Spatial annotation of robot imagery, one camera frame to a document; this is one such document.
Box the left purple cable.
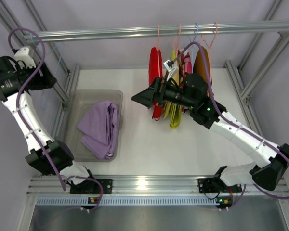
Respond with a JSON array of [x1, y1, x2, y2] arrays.
[[8, 27, 104, 212]]

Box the pink hanger of yellow trousers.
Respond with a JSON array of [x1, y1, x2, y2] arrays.
[[173, 23, 182, 54]]

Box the purple cable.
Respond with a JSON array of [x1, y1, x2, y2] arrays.
[[172, 41, 289, 200], [8, 27, 104, 212]]

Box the red trousers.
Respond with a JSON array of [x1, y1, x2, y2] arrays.
[[148, 47, 163, 121]]

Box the brown trousers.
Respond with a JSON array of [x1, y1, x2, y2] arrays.
[[193, 46, 212, 87]]

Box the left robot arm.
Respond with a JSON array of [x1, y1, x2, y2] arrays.
[[0, 56, 100, 194]]

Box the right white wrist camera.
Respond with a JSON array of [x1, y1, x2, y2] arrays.
[[163, 60, 179, 81]]

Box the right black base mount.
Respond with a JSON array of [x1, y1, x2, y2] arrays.
[[197, 178, 220, 194]]

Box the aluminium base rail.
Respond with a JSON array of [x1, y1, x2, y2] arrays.
[[26, 174, 288, 196]]

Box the light blue hanger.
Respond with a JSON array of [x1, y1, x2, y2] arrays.
[[28, 32, 66, 114]]

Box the left aluminium frame post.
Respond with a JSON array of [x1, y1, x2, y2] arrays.
[[0, 0, 80, 109]]

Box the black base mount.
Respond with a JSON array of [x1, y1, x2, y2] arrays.
[[197, 178, 220, 194], [67, 179, 113, 194]]

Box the pink hanger of brown trousers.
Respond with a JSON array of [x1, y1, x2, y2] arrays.
[[201, 21, 218, 83]]

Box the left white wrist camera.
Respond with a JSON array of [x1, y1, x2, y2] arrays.
[[14, 46, 37, 69]]

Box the blue hanger of floral trousers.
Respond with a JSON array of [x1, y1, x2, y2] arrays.
[[188, 22, 199, 65]]

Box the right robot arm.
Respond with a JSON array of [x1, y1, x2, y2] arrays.
[[131, 74, 289, 191]]

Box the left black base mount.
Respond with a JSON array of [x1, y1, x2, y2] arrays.
[[67, 179, 113, 194]]

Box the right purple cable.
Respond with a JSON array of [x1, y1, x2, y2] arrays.
[[172, 41, 289, 200]]

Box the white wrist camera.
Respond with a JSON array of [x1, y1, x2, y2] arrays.
[[14, 46, 37, 69], [163, 60, 179, 81]]

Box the right aluminium frame post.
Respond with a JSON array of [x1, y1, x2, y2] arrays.
[[225, 0, 289, 102]]

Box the lilac trousers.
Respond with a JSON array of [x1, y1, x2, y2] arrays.
[[77, 101, 119, 160]]

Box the transparent plastic bin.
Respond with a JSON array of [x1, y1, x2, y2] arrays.
[[60, 90, 123, 162]]

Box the floral pink trousers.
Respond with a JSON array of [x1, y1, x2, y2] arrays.
[[178, 49, 192, 82]]

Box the aluminium hanging rail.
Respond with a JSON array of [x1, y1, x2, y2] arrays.
[[36, 20, 289, 42]]

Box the pink hanger of red trousers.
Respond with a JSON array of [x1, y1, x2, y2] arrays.
[[155, 24, 162, 77]]

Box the yellow-green trousers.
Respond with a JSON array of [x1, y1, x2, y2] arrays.
[[163, 50, 182, 129]]

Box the aluminium frame post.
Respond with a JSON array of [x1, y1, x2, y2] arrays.
[[0, 0, 80, 109], [225, 0, 289, 102]]

